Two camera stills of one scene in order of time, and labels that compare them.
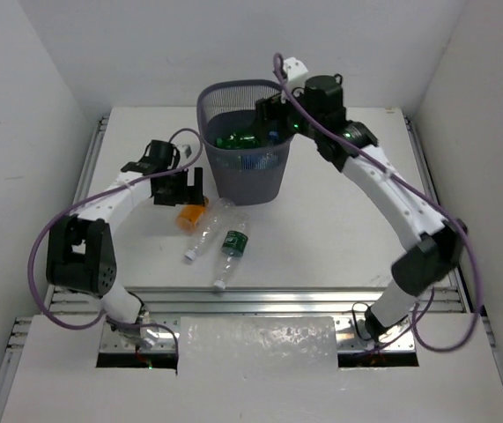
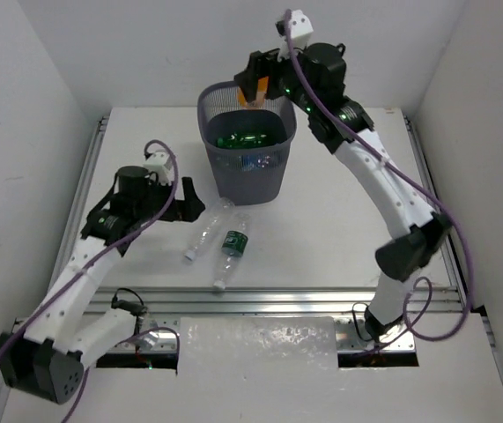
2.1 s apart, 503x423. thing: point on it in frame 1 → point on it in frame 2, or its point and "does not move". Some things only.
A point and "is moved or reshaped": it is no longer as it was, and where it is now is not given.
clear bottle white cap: (218, 218) does not move
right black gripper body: (291, 121) → (285, 69)
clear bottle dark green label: (234, 246) does not move
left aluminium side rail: (84, 185) does not move
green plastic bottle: (235, 140) does not move
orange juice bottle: (188, 216) is moved or reshaped
